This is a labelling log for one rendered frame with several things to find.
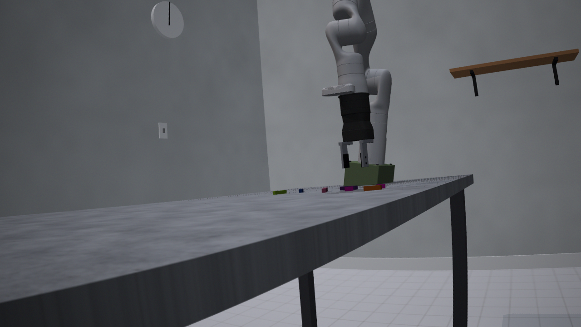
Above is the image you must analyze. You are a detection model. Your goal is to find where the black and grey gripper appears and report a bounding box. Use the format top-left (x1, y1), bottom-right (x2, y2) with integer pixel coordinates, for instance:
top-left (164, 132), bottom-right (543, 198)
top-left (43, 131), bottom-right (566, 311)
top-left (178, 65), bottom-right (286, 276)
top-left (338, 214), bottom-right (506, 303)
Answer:
top-left (322, 73), bottom-right (374, 168)

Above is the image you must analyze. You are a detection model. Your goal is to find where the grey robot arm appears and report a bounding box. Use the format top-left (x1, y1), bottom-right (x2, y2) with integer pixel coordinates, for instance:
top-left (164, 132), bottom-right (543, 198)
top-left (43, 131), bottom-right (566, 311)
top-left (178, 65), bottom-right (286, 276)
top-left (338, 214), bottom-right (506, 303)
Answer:
top-left (325, 0), bottom-right (392, 165)

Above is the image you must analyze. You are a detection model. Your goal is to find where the orange rod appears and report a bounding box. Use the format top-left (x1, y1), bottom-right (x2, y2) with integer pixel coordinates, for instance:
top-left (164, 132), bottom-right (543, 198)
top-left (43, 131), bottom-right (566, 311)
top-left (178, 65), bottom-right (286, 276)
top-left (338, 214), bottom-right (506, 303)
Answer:
top-left (364, 185), bottom-right (382, 191)

